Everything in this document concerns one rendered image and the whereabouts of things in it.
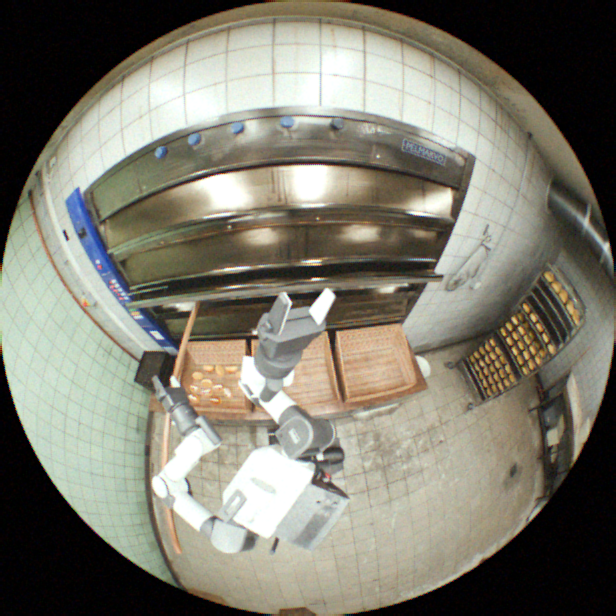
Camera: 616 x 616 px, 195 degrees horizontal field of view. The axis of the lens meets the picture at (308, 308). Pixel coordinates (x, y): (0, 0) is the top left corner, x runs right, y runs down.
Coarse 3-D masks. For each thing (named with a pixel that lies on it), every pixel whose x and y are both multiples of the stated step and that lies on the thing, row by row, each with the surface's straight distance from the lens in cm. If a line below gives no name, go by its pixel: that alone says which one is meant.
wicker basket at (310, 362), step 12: (324, 336) 133; (252, 348) 130; (324, 348) 142; (300, 360) 147; (312, 360) 147; (324, 360) 148; (300, 372) 144; (312, 372) 144; (324, 372) 144; (300, 384) 140; (312, 384) 140; (324, 384) 141; (336, 384) 124; (300, 396) 138; (312, 396) 138; (324, 396) 138; (336, 396) 125; (264, 408) 124
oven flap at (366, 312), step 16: (352, 304) 120; (368, 304) 124; (384, 304) 131; (400, 304) 138; (176, 320) 142; (208, 320) 129; (224, 320) 124; (240, 320) 121; (256, 320) 119; (336, 320) 122; (352, 320) 126; (368, 320) 130; (384, 320) 136; (176, 336) 150; (192, 336) 141; (208, 336) 134; (224, 336) 130
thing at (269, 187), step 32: (160, 192) 92; (192, 192) 83; (224, 192) 77; (256, 192) 74; (288, 192) 73; (320, 192) 74; (352, 192) 78; (384, 192) 84; (416, 192) 93; (448, 192) 109; (128, 224) 105; (160, 224) 91; (192, 224) 80
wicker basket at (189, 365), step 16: (192, 352) 162; (208, 352) 154; (224, 352) 148; (240, 352) 143; (192, 368) 168; (224, 368) 159; (240, 368) 154; (224, 384) 154; (208, 400) 156; (224, 400) 150; (240, 400) 145
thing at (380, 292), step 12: (372, 288) 119; (384, 288) 123; (396, 288) 127; (408, 288) 132; (228, 300) 115; (240, 300) 112; (252, 300) 109; (264, 300) 107; (300, 300) 104; (312, 300) 105; (336, 300) 109; (168, 312) 134; (180, 312) 128; (204, 312) 120
